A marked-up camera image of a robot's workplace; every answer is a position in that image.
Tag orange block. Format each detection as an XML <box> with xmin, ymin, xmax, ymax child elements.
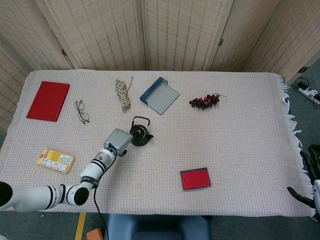
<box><xmin>86</xmin><ymin>228</ymin><xmax>105</xmax><ymax>240</ymax></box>

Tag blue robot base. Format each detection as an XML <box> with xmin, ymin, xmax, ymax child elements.
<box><xmin>106</xmin><ymin>214</ymin><xmax>212</xmax><ymax>240</ymax></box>

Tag thin metal frame eyeglasses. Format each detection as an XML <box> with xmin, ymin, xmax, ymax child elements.
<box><xmin>74</xmin><ymin>100</ymin><xmax>90</xmax><ymax>125</ymax></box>

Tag open blue file box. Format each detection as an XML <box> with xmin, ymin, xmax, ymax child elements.
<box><xmin>139</xmin><ymin>76</ymin><xmax>181</xmax><ymax>116</ymax></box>

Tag coiled speckled rope bundle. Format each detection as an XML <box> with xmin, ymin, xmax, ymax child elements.
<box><xmin>114</xmin><ymin>76</ymin><xmax>134</xmax><ymax>113</ymax></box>

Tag woven bamboo screen panel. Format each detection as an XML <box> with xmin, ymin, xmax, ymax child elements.
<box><xmin>141</xmin><ymin>0</ymin><xmax>235</xmax><ymax>72</ymax></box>
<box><xmin>211</xmin><ymin>0</ymin><xmax>283</xmax><ymax>72</ymax></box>
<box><xmin>0</xmin><ymin>39</ymin><xmax>32</xmax><ymax>136</ymax></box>
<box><xmin>0</xmin><ymin>0</ymin><xmax>78</xmax><ymax>71</ymax></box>
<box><xmin>243</xmin><ymin>0</ymin><xmax>320</xmax><ymax>85</ymax></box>
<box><xmin>37</xmin><ymin>0</ymin><xmax>147</xmax><ymax>71</ymax></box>

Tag red ink pad clear case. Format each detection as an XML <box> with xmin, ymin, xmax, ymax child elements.
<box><xmin>179</xmin><ymin>167</ymin><xmax>213</xmax><ymax>192</ymax></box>

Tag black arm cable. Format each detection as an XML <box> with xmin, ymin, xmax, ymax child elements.
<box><xmin>92</xmin><ymin>143</ymin><xmax>119</xmax><ymax>240</ymax></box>

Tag yellow floor tape strip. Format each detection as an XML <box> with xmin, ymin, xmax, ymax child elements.
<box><xmin>74</xmin><ymin>211</ymin><xmax>87</xmax><ymax>240</ymax></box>

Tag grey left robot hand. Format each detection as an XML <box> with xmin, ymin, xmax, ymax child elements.
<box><xmin>103</xmin><ymin>128</ymin><xmax>133</xmax><ymax>158</ymax></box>

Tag black cast iron teapot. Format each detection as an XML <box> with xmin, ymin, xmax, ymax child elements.
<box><xmin>129</xmin><ymin>115</ymin><xmax>155</xmax><ymax>147</ymax></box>

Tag white power strip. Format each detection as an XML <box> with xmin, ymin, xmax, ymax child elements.
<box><xmin>298</xmin><ymin>85</ymin><xmax>320</xmax><ymax>105</ymax></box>

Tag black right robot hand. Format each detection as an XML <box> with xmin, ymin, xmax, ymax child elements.
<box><xmin>287</xmin><ymin>144</ymin><xmax>320</xmax><ymax>222</ymax></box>

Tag black lid with wooden knob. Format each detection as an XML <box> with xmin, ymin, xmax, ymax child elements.
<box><xmin>130</xmin><ymin>125</ymin><xmax>148</xmax><ymax>140</ymax></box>

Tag dark red grape bunch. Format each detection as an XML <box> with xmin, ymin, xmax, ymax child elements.
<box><xmin>188</xmin><ymin>93</ymin><xmax>228</xmax><ymax>110</ymax></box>

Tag red flat folder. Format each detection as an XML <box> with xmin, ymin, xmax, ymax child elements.
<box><xmin>26</xmin><ymin>81</ymin><xmax>71</xmax><ymax>123</ymax></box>

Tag white waffle weave tablecloth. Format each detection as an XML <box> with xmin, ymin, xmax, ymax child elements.
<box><xmin>0</xmin><ymin>69</ymin><xmax>305</xmax><ymax>219</ymax></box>

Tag yellow printed cardboard box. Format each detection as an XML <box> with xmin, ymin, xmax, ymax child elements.
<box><xmin>36</xmin><ymin>147</ymin><xmax>76</xmax><ymax>175</ymax></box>

